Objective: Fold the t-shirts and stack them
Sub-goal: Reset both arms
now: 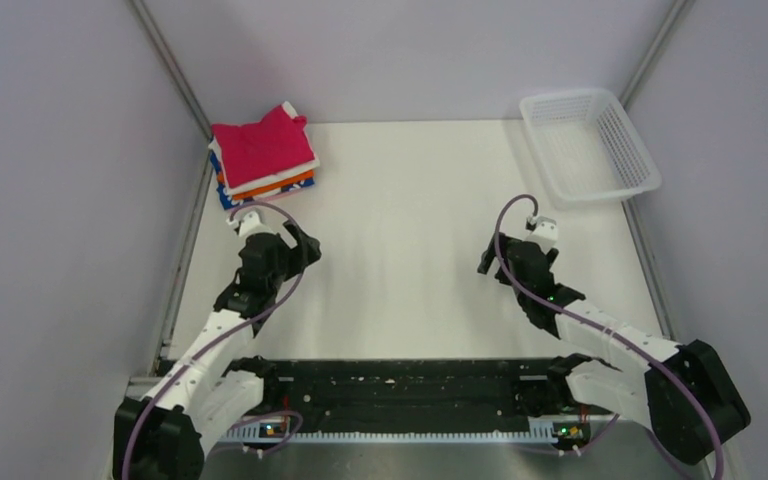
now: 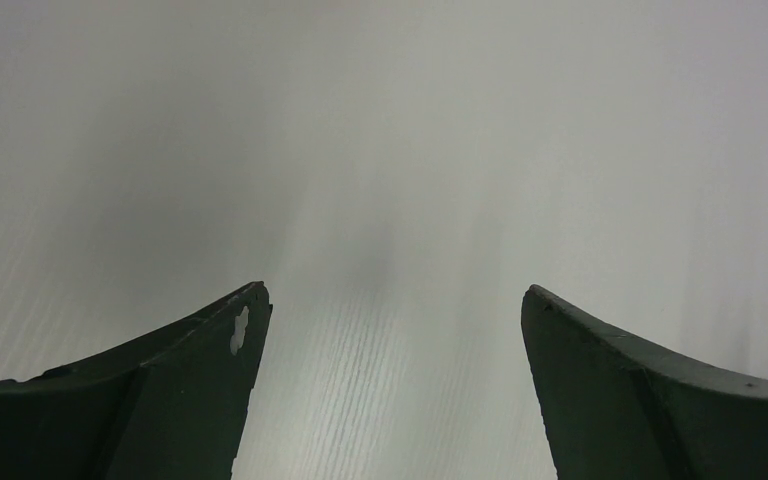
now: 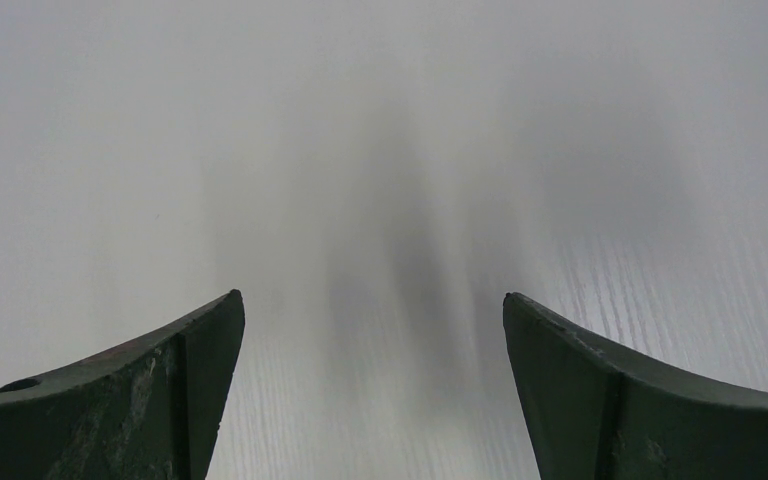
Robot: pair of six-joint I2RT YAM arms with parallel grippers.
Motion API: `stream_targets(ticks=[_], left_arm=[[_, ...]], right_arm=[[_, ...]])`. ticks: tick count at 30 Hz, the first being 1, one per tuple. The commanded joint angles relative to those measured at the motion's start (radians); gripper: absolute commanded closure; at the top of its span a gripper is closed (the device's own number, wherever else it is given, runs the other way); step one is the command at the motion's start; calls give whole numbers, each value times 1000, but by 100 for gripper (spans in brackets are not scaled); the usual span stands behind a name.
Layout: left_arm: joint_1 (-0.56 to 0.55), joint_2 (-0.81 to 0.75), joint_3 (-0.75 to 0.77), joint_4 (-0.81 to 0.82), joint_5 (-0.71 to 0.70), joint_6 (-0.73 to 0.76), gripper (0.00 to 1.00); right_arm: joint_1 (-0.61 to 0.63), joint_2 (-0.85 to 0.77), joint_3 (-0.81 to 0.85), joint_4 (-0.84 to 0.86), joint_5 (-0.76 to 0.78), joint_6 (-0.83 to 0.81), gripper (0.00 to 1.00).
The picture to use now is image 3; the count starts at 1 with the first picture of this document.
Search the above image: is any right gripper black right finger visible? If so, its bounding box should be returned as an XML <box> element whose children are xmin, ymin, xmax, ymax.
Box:
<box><xmin>503</xmin><ymin>293</ymin><xmax>768</xmax><ymax>479</ymax></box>

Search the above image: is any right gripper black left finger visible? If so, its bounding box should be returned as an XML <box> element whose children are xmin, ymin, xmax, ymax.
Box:
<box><xmin>0</xmin><ymin>290</ymin><xmax>245</xmax><ymax>479</ymax></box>

